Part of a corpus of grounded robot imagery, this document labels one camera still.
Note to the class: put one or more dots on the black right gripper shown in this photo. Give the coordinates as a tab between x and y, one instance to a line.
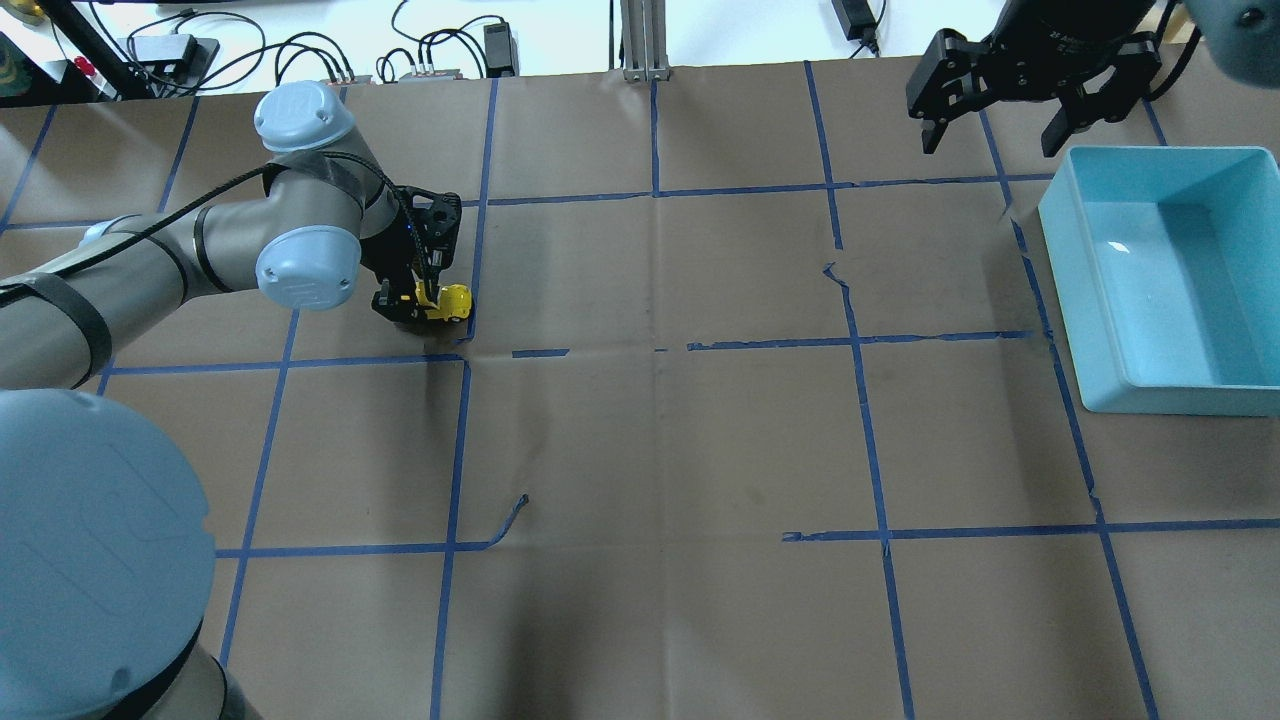
1062	30

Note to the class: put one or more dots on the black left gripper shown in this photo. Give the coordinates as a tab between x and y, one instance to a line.
389	268

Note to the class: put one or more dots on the yellow toy beetle car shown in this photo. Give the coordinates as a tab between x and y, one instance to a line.
451	303

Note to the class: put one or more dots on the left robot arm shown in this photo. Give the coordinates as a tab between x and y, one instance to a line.
107	563

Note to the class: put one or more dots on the light blue plastic bin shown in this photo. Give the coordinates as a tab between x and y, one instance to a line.
1166	264

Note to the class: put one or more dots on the black power adapter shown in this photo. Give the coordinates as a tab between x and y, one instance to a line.
501	50

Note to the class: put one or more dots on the aluminium frame post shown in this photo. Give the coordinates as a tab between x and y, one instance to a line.
643	42

